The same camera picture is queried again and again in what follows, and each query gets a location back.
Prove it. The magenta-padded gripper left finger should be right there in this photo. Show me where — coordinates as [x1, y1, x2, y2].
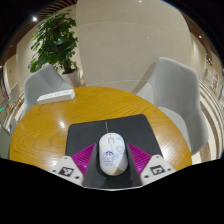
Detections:
[49, 142, 101, 188]

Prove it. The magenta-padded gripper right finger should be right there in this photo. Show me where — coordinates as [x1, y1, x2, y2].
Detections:
[125, 142, 177, 188]

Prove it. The white printed computer mouse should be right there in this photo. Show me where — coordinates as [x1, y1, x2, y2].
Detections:
[97, 132, 129, 177]

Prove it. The black mouse pad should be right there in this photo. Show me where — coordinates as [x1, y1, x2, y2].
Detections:
[64, 113, 165, 190]

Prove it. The white power strip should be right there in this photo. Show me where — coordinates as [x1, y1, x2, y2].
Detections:
[36, 88, 77, 106]

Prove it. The grey shell chair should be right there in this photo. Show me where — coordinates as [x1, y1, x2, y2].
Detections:
[132, 56, 210, 156]
[22, 63, 75, 115]

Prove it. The small grey chair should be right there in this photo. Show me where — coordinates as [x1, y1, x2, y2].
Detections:
[7, 83, 21, 105]

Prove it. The green potted plant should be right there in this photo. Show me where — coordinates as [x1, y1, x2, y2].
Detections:
[28, 11, 82, 88]

